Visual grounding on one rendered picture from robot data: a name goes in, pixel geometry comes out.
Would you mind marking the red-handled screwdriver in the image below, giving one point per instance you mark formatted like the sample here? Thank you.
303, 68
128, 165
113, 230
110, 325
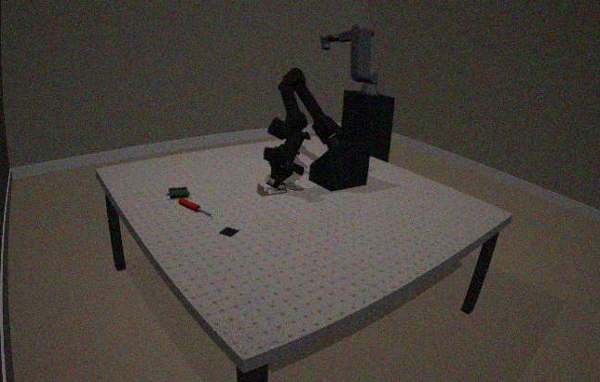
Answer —
190, 205

